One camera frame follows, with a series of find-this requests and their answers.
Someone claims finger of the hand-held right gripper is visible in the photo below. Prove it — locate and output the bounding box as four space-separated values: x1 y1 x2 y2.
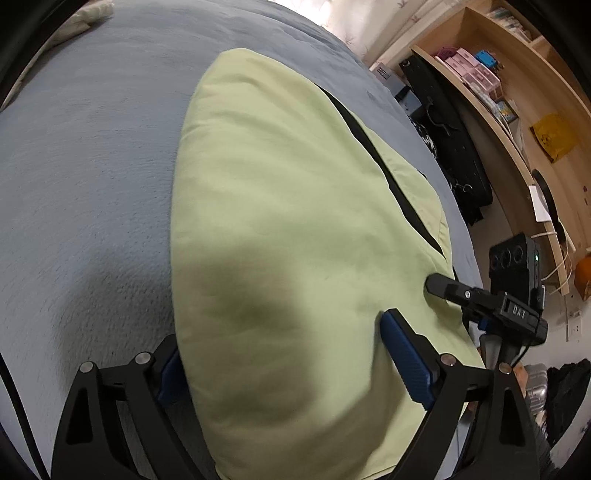
425 274 502 317

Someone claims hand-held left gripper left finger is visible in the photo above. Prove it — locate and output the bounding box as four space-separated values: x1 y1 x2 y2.
51 335 218 480

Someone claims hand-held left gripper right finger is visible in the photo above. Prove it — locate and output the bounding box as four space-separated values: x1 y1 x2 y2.
379 308 541 480

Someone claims green and black hooded jacket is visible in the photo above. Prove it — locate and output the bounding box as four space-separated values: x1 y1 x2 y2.
168 48 485 480

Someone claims orange round object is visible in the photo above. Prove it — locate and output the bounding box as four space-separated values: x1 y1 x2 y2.
573 256 591 301

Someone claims white paper sheet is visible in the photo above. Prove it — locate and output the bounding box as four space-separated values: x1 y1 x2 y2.
529 185 553 223

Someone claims black round pad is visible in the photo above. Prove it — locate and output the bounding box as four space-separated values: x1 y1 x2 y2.
531 168 568 241

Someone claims silver suitcase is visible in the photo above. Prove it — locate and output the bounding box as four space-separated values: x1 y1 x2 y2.
522 364 550 416

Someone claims dark cloth pile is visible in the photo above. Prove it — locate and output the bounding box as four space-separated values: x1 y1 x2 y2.
547 362 588 445

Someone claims yellow bag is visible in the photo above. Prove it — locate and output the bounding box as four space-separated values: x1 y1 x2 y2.
529 113 580 163

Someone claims black bag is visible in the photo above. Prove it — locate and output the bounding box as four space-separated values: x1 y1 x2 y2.
399 51 494 227

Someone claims colourful small box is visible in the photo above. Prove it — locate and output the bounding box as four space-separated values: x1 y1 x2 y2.
492 99 519 123

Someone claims wooden bookshelf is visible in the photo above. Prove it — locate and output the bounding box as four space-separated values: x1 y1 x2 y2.
369 0 591 301

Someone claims stack of pink boxes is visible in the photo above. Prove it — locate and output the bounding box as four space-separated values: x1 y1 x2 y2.
434 46 502 99

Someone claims white printed box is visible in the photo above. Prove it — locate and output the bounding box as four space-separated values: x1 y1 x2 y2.
375 65 413 100

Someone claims row of books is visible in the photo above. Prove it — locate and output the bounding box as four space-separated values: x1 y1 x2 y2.
487 4 539 42

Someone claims bed with blue fleece cover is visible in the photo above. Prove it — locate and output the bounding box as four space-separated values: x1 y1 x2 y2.
0 0 483 480

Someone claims white leaf print curtain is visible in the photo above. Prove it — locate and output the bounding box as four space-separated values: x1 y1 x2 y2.
272 0 462 65

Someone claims cream puffer jacket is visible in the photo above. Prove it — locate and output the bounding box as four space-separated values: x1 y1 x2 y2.
46 0 114 47

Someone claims white cable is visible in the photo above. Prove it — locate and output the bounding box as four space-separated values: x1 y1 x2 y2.
538 231 574 296

